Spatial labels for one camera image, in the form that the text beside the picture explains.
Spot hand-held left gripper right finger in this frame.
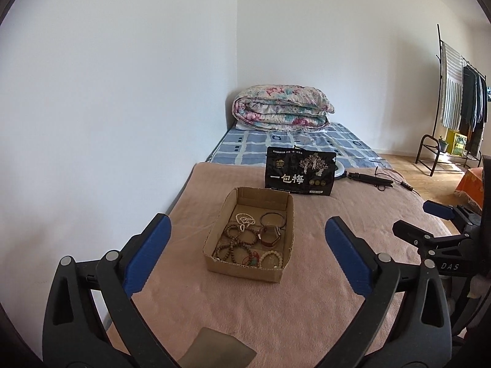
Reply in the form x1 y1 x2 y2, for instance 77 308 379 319
324 216 453 368

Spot black snack bag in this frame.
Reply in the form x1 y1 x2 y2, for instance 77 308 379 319
265 146 337 196

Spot black clothes rack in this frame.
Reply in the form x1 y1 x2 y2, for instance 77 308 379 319
415 24 491 177

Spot brown wooden bead bracelet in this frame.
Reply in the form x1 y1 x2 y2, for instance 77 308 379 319
215 243 250 266
224 222 257 247

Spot black bangle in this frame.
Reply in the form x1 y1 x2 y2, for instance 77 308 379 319
260 212 286 228

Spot orange cloth covered table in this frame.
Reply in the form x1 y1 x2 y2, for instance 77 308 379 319
454 167 486 209

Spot floral folded quilt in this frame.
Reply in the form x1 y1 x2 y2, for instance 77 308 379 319
232 83 335 132

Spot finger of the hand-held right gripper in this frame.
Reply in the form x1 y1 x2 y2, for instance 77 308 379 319
392 220 466 259
423 200 482 234

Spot black cable with switch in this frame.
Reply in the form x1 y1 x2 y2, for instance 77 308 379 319
374 167 423 196

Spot dark hanging clothes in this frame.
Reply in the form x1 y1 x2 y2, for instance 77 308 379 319
460 65 489 152

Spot yellow crate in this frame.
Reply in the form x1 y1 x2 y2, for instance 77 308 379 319
447 130 468 158

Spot pale green bead bracelet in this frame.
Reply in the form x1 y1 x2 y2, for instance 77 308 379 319
259 250 285 270

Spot black folded tripod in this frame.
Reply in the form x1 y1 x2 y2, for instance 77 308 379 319
347 172 394 191

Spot cardboard box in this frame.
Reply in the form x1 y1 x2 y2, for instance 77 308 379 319
203 186 294 283

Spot red brown bangle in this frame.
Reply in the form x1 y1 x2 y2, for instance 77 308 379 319
258 225 282 247

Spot olive flat card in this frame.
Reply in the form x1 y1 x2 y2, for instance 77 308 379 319
180 328 257 368

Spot blue plaid bed sheet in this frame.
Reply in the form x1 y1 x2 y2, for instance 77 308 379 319
205 122 394 169

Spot pearl necklace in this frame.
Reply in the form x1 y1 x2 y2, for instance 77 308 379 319
235 213 257 234

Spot pink blanket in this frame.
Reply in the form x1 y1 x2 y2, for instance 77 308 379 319
102 161 461 368

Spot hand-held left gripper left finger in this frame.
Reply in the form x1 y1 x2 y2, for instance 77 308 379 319
42 213 173 368

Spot striped towel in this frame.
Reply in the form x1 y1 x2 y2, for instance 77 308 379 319
439 42 465 129

